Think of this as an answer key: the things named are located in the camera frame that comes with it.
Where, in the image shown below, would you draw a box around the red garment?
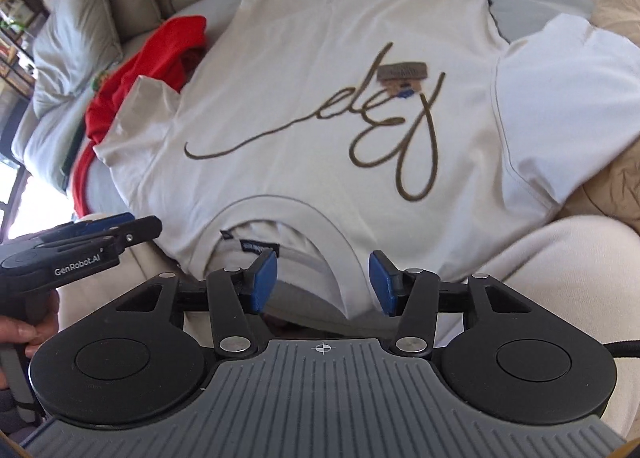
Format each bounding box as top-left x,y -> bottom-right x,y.
72,15 -> 208,219

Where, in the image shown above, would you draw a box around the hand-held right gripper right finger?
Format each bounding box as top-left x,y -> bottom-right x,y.
368,250 -> 532,358

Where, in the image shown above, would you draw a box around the black bookshelf with books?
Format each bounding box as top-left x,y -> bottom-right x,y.
0,0 -> 51,99

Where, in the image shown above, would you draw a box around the person's left hand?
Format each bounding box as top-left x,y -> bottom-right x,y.
0,307 -> 60,346

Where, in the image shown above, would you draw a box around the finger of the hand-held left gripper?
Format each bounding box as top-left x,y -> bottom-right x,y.
30,212 -> 137,243
75,216 -> 164,255

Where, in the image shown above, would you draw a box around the black window frame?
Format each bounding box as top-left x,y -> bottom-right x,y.
0,158 -> 32,239

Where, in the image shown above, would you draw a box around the person's cream pants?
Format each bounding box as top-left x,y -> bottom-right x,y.
55,215 -> 640,441

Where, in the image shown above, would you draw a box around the dark green cloth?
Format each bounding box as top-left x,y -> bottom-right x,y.
60,135 -> 86,192

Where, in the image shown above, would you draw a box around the large grey-green pillow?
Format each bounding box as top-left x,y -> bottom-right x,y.
31,0 -> 124,115

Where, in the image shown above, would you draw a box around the black braided cable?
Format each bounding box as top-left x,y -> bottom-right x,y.
604,341 -> 640,360

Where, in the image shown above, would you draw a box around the beige t-shirt with brown script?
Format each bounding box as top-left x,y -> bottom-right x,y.
92,0 -> 640,335

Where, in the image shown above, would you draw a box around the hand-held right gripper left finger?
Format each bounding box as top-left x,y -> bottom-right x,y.
114,247 -> 278,358

